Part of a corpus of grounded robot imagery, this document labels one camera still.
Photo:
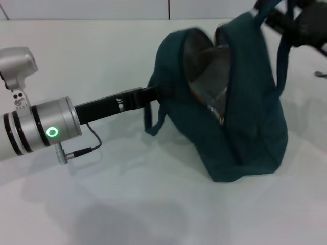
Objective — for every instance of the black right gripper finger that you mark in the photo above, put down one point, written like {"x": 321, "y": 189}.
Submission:
{"x": 277, "y": 19}

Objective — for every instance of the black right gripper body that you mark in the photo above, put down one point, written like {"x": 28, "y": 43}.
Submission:
{"x": 311, "y": 23}

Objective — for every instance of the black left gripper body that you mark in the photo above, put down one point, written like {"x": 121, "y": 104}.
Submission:
{"x": 99, "y": 109}

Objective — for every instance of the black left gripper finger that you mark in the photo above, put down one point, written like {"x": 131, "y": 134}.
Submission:
{"x": 150, "y": 95}

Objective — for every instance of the clear food container blue seal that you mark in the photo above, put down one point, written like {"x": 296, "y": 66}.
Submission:
{"x": 214, "y": 102}

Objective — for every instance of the dark teal insulated lunch bag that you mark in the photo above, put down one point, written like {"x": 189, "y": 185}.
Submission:
{"x": 255, "y": 114}

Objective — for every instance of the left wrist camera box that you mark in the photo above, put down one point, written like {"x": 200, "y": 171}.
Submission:
{"x": 18, "y": 66}

